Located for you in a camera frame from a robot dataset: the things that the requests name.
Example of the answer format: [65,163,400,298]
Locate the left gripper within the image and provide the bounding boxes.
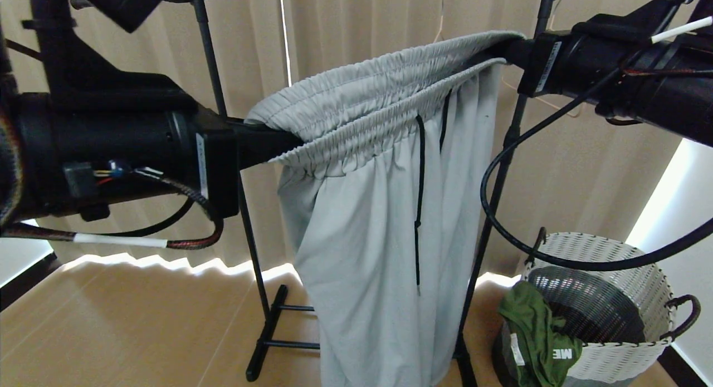
[17,96,240,221]

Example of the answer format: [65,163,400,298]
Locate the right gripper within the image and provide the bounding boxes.
[518,32,713,148]

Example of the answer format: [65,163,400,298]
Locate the pink clothes hanger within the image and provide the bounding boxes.
[433,0,447,42]
[500,0,583,119]

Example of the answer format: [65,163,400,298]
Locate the pale grey shorts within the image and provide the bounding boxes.
[244,31,525,387]

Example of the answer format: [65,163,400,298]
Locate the white laundry basket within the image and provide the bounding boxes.
[493,227,701,387]

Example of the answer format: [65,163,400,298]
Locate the beige curtain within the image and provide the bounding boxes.
[0,0,686,276]

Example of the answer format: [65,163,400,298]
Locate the green garment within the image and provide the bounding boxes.
[497,280,584,387]

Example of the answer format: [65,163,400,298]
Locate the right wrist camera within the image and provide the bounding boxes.
[573,0,697,42]

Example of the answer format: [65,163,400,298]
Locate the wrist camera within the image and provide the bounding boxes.
[22,0,196,112]
[573,0,697,42]

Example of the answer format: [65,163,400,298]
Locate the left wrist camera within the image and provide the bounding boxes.
[22,0,196,112]

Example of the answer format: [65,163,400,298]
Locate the black cable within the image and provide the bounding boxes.
[481,58,713,272]

